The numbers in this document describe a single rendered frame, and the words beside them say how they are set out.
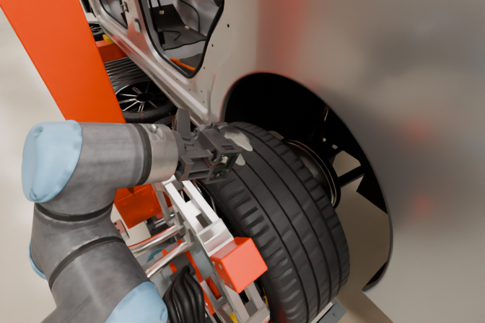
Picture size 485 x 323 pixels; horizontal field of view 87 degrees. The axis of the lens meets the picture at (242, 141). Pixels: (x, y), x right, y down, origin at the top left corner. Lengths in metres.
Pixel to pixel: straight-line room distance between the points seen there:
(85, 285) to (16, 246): 2.01
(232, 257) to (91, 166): 0.31
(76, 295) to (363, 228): 1.88
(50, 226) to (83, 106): 0.59
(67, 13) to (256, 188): 0.64
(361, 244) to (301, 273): 1.36
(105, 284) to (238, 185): 0.35
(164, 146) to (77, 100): 0.58
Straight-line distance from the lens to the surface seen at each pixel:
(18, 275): 2.22
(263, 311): 0.69
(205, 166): 0.43
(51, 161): 0.33
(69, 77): 0.89
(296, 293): 0.67
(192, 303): 0.64
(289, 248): 0.62
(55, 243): 0.40
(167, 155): 0.37
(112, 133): 0.35
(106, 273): 0.35
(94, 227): 0.39
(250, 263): 0.54
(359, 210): 2.14
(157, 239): 0.74
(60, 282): 0.38
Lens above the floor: 1.64
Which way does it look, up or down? 42 degrees down
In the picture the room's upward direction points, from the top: straight up
